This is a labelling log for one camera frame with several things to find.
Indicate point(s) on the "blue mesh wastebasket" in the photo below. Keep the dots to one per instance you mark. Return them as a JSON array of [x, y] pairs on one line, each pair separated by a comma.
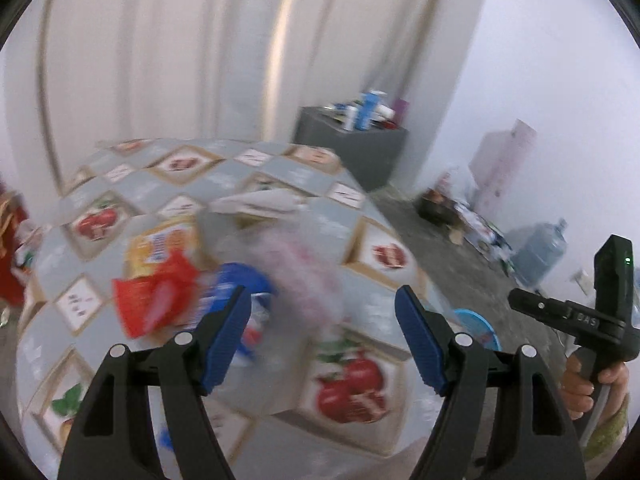
[[480, 327]]

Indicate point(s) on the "person's right hand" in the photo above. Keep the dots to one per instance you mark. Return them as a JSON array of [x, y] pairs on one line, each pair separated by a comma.
[[575, 385]]

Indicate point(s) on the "small white bottle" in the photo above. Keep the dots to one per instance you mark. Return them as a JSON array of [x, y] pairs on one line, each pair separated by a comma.
[[350, 119]]

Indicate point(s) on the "purple box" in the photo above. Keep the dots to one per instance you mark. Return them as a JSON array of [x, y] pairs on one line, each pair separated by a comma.
[[401, 110]]

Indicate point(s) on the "dark brown box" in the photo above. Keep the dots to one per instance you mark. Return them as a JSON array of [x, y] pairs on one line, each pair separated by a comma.
[[437, 207]]

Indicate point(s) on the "red snack packet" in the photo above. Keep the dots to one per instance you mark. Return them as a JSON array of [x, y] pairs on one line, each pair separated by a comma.
[[150, 300]]

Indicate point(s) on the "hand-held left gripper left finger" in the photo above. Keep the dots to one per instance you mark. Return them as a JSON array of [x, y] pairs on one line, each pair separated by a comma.
[[225, 345]]

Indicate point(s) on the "person's right forearm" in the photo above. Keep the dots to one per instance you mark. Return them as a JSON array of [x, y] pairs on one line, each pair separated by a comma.
[[612, 427]]

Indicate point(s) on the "white tissue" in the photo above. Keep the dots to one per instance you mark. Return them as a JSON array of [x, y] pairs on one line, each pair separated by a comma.
[[260, 202]]

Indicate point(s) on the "wall socket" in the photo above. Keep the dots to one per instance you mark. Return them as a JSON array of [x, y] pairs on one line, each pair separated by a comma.
[[581, 280]]

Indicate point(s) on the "pink rolled board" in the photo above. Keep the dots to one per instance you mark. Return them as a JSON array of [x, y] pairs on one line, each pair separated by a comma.
[[505, 170]]

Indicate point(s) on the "beige curtain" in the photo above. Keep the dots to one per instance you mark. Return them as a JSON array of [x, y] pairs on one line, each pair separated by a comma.
[[150, 35]]

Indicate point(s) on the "blue lotion bottle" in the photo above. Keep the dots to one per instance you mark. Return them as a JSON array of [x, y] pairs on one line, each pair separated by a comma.
[[369, 110]]

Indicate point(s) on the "yellow snack packet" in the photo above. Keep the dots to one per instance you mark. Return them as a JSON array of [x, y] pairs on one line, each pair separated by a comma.
[[155, 242]]

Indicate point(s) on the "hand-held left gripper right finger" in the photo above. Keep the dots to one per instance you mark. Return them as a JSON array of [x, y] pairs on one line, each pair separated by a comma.
[[420, 345]]

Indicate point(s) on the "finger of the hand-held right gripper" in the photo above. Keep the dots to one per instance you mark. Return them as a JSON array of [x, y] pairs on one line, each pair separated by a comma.
[[540, 306]]

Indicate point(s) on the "pink print clear plastic bag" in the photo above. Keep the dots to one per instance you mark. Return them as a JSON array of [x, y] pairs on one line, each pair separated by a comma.
[[300, 270]]

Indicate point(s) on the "large water jug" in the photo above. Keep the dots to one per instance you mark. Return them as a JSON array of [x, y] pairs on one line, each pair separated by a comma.
[[540, 255]]

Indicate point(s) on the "grey cabinet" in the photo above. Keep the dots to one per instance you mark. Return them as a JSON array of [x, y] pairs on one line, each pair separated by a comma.
[[360, 155]]

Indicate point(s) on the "pile of floor litter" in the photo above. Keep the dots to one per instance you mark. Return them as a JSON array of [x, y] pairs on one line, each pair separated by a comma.
[[487, 235]]

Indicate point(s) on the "blue white packet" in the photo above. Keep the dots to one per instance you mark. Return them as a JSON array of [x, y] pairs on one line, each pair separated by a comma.
[[257, 310]]

